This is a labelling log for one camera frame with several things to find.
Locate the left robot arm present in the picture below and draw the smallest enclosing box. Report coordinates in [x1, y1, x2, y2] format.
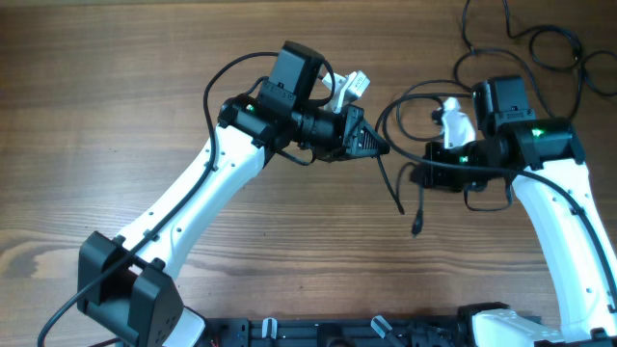
[76, 41, 389, 346]

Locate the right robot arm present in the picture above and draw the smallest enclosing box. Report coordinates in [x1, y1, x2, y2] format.
[411, 76, 616, 346]

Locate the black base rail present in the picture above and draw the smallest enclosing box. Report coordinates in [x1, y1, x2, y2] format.
[192, 315, 546, 347]

